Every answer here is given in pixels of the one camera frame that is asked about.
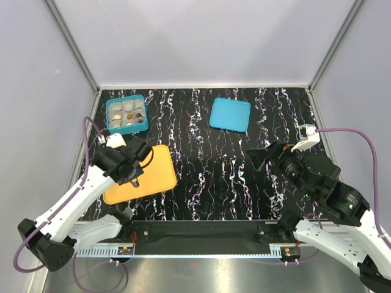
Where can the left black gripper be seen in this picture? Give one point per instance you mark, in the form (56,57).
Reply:
(140,171)

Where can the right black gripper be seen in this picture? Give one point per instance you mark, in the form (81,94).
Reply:
(277,152)

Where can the metal tongs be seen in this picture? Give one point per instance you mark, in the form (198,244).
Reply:
(135,183)

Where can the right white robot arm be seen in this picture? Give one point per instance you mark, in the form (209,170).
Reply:
(317,178)

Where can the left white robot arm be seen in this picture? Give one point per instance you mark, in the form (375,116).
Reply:
(54,237)

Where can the teal chocolate box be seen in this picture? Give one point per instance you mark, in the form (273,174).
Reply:
(123,106)

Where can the yellow plastic tray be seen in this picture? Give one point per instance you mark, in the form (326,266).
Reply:
(158,177)

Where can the teal box lid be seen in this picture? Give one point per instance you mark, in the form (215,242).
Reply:
(230,114)

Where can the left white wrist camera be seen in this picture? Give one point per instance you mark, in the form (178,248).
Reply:
(114,140)

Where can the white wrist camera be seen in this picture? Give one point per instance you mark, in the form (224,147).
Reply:
(308,137)
(114,140)

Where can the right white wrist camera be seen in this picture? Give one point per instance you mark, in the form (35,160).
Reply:
(308,137)

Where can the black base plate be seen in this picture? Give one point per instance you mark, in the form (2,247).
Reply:
(208,238)

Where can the aluminium frame rail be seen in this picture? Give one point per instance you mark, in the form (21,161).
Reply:
(71,43)

